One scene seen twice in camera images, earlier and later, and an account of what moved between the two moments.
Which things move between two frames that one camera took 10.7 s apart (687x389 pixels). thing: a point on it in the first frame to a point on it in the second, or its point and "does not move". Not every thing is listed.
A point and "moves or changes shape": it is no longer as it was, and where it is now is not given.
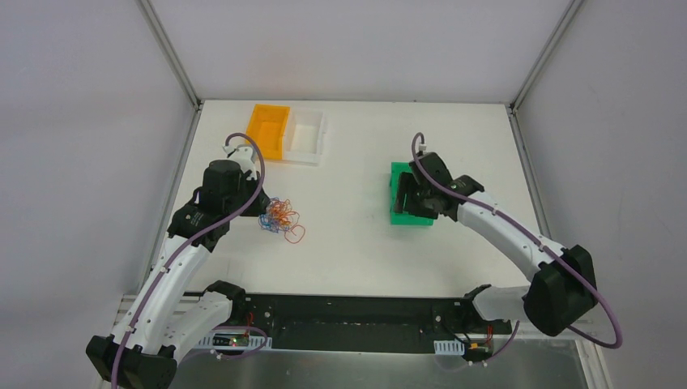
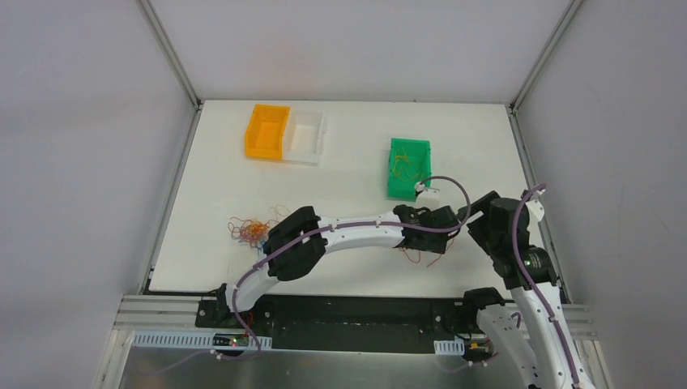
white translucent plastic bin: x=304 y=137 does not move
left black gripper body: x=260 y=203 to x=448 y=222
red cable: x=304 y=229 moves or changes shape
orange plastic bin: x=266 y=126 does not move
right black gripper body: x=413 y=194 to x=478 y=231
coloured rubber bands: x=280 y=217 moves or changes shape
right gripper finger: x=403 y=197 to x=481 y=204
